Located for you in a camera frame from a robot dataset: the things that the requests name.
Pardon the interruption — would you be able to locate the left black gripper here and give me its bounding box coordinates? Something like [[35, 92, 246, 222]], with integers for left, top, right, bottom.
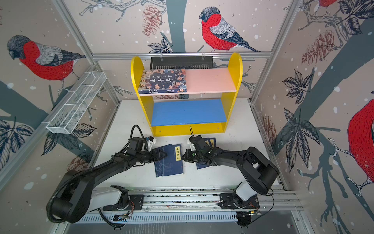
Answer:
[[136, 148, 168, 163]]

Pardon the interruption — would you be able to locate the navy blue book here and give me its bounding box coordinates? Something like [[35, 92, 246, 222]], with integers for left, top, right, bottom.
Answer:
[[204, 137, 216, 148], [196, 138, 212, 170], [161, 144, 184, 176], [154, 144, 174, 177]]

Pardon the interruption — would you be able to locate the illustrated colourful cover book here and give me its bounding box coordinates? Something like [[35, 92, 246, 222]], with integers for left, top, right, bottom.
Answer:
[[138, 69, 187, 94]]

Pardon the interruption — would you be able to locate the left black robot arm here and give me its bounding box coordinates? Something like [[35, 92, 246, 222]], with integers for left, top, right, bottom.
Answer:
[[46, 137, 167, 223]]

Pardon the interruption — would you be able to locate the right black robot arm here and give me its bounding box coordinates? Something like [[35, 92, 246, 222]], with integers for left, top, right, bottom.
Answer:
[[182, 135, 279, 209]]

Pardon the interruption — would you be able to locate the yellow shelf with coloured boards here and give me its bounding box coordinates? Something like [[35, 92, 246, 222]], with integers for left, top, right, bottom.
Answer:
[[136, 53, 243, 137]]

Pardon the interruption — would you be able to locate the small green circuit board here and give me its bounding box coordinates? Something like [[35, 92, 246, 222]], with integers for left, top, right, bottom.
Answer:
[[113, 214, 131, 222]]

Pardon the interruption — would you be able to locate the black round connector underneath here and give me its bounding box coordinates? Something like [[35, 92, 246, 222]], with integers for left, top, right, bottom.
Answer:
[[236, 212, 252, 228]]

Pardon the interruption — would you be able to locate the black slotted vent panel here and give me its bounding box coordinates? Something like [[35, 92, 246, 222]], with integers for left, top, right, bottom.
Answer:
[[150, 56, 213, 70]]

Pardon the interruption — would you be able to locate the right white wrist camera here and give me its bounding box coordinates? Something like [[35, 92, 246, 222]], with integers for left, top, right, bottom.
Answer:
[[187, 139, 196, 151]]

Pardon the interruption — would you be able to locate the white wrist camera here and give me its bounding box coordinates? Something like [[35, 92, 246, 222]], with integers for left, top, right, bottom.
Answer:
[[146, 136, 157, 151], [187, 139, 196, 151]]

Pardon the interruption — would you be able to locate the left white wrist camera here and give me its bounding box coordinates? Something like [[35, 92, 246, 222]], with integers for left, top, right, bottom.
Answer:
[[146, 136, 157, 151]]

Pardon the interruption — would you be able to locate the aluminium mounting rail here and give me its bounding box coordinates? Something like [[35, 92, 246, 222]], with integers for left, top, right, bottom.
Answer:
[[129, 185, 304, 212]]

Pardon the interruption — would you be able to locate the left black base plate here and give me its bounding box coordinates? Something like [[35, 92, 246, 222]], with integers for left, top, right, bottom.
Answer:
[[102, 195, 144, 211]]

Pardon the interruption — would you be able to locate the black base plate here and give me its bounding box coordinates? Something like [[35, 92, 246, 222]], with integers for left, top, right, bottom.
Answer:
[[217, 193, 260, 210], [102, 195, 144, 211]]

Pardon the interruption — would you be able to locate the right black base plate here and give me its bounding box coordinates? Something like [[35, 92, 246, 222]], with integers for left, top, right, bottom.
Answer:
[[217, 193, 260, 210]]

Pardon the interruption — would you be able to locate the white wire mesh basket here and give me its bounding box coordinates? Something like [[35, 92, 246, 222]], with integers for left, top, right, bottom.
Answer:
[[46, 71, 107, 134]]

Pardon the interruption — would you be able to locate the left black corrugated cable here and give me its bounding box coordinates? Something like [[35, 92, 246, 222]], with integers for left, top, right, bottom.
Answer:
[[46, 124, 150, 224]]

